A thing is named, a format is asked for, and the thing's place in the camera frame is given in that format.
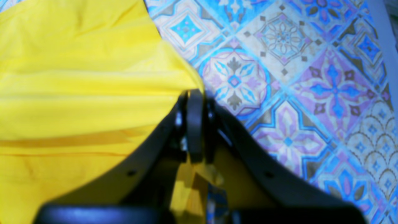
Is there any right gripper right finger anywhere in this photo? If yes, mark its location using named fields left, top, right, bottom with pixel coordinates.
left=204, top=96, right=345, bottom=208

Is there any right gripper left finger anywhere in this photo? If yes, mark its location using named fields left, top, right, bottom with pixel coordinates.
left=53, top=90, right=204, bottom=207

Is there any yellow T-shirt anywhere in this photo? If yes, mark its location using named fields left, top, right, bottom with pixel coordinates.
left=0, top=0, right=205, bottom=224

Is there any patterned tile tablecloth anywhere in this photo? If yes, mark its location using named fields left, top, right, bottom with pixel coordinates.
left=143, top=0, right=397, bottom=224

